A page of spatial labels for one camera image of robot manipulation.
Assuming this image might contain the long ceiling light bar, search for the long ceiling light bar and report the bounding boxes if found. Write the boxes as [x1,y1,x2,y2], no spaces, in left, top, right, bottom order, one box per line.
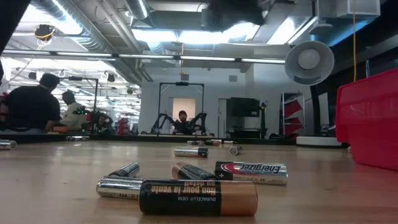
[0,49,286,65]

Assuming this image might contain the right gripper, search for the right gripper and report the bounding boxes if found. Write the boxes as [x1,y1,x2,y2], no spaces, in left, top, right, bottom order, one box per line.
[201,0,265,32]

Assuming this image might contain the silver black Energizer battery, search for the silver black Energizer battery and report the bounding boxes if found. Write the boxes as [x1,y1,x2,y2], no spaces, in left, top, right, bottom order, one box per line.
[214,161,289,187]

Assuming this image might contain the black gantry frame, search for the black gantry frame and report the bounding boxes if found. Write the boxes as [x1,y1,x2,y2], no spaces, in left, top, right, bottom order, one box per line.
[67,75,100,131]
[157,82,205,137]

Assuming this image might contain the person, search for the person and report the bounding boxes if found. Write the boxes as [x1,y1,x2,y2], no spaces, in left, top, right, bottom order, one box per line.
[172,110,196,136]
[60,90,88,129]
[5,73,62,133]

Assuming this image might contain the black aluminium table frame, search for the black aluminium table frame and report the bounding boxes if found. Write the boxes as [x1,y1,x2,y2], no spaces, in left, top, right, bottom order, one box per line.
[0,133,296,146]

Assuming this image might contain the metal shelf with red bins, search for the metal shelf with red bins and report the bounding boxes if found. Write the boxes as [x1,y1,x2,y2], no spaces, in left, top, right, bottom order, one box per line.
[280,91,306,137]

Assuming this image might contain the white desk lamp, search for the white desk lamp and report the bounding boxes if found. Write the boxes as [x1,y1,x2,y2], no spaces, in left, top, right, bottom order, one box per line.
[284,40,343,148]

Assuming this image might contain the red plastic bin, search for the red plastic bin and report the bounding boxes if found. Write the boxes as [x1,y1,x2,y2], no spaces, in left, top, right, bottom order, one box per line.
[335,67,398,172]

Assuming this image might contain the black monitor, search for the black monitor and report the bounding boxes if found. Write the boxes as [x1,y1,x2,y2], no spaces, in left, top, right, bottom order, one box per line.
[229,96,261,118]

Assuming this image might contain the yellow black cable reel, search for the yellow black cable reel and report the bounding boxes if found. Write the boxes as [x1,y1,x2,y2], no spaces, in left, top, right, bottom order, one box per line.
[33,24,56,42]

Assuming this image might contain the silver spiral ventilation duct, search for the silver spiral ventilation duct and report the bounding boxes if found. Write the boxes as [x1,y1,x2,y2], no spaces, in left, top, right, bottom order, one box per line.
[29,0,144,85]

